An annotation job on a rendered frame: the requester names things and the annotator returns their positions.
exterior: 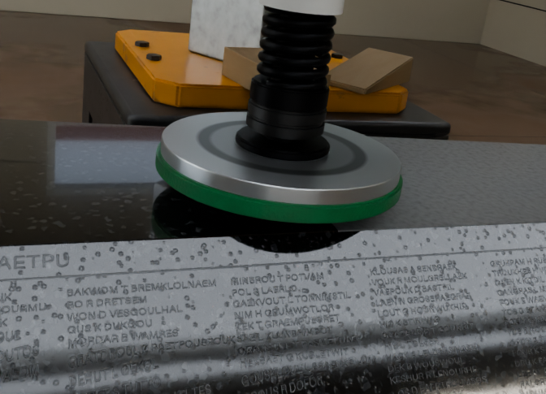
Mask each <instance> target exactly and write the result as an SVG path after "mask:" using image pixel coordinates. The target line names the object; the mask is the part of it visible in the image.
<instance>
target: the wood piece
mask: <svg viewBox="0 0 546 394"><path fill-rule="evenodd" d="M261 50H263V48H250V47H224V53H223V69H222V75H224V76H226V77H227V78H229V79H230V80H233V81H234V82H236V83H237V84H239V85H241V86H243V87H244V88H246V89H248V90H249V91H250V86H251V80H252V78H253V77H255V76H256V75H259V74H260V73H259V72H258V71H257V65H258V64H259V63H260V62H262V61H261V60H259V58H258V53H259V51H261ZM326 78H327V87H328V88H329V85H330V80H331V75H330V74H327V75H326Z"/></svg>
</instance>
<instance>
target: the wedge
mask: <svg viewBox="0 0 546 394"><path fill-rule="evenodd" d="M412 64H413V57H410V56H406V55H402V54H395V53H392V52H387V51H384V50H377V49H373V48H370V47H369V48H367V49H366V50H363V51H362V52H361V53H359V54H357V55H355V56H353V57H352V58H350V59H349V60H347V61H345V62H343V63H342V64H340V65H339V66H337V67H335V68H333V69H331V70H330V71H329V72H328V74H330V75H331V80H330V86H333V87H337V88H340V89H346V90H348V91H352V92H355V93H361V94H368V93H373V92H375V91H379V90H381V89H386V88H389V87H392V86H395V85H398V84H403V83H406V82H408V81H409V80H410V73H411V68H412Z"/></svg>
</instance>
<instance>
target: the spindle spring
mask: <svg viewBox="0 0 546 394"><path fill-rule="evenodd" d="M263 6H264V5H263ZM264 8H265V10H267V11H269V12H273V13H266V14H265V15H263V16H262V21H263V22H264V23H265V24H269V25H266V26H263V27H262V29H261V33H262V35H263V36H265V37H264V38H263V39H262V40H260V42H259V45H260V46H261V47H262V48H263V50H261V51H259V53H258V58H259V60H261V61H262V62H260V63H259V64H258V65H257V71H258V72H259V73H260V74H262V75H264V76H269V77H273V78H278V79H284V80H315V82H308V83H293V82H283V81H278V80H270V79H269V80H267V81H266V85H270V86H272V87H276V88H280V89H290V90H297V91H317V90H320V89H324V88H325V87H326V85H327V78H326V75H327V74H328V72H329V67H328V65H327V64H329V63H330V60H331V55H330V54H329V51H330V50H332V44H333V43H332V42H331V41H330V40H331V39H332V38H333V37H334V35H335V32H334V29H333V28H332V27H333V26H334V25H335V24H336V17H335V16H334V15H313V14H306V13H299V12H293V11H285V10H280V9H276V8H273V7H269V6H264ZM276 13H277V14H276ZM279 14H282V15H296V16H310V17H319V16H321V19H294V18H286V17H280V16H279ZM277 27H281V28H295V29H312V30H313V29H319V31H318V32H293V31H285V30H279V29H277ZM275 40H280V41H292V42H309V43H312V42H317V44H318V45H291V44H284V43H279V42H275ZM274 52H276V53H281V54H295V55H316V56H318V57H315V58H294V57H285V56H279V55H274ZM272 65H276V66H281V67H297V68H311V67H314V68H316V69H315V70H307V71H298V70H287V69H280V68H275V67H272Z"/></svg>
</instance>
